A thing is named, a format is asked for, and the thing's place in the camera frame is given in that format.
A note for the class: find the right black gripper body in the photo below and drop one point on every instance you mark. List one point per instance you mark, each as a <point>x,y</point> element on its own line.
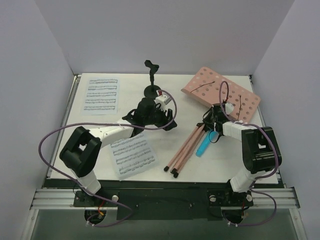
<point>210,119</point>

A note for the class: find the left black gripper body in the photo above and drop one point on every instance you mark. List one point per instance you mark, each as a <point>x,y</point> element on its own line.
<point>164,119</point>

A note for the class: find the pink perforated music stand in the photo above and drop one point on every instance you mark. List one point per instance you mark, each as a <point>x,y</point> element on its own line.
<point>222,158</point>

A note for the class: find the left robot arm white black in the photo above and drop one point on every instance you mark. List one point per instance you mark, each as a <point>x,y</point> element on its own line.
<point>81,151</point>

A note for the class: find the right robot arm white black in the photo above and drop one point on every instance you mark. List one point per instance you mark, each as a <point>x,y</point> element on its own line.
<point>261,154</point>

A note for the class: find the blue toy microphone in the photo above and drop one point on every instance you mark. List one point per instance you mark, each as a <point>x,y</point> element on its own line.
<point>204,144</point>

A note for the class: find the black microphone desk stand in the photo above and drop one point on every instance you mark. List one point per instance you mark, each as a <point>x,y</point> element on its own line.
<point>151,90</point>

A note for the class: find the near sheet music page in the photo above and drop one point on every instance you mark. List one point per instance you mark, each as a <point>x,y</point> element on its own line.
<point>132,156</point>

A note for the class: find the sheet music page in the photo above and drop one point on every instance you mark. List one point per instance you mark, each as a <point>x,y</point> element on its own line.
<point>101,96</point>
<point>132,156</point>

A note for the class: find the far sheet music page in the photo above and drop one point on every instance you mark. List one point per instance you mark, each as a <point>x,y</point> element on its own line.
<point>101,96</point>

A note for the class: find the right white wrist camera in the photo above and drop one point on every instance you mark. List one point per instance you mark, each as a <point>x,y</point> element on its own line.
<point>228,108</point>

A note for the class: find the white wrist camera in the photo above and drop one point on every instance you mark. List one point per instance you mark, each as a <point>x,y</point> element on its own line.
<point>162,100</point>
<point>228,108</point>

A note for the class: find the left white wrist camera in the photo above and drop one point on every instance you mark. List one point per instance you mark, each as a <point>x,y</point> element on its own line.
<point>162,100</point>

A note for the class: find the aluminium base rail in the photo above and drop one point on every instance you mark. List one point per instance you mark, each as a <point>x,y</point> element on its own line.
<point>64,199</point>

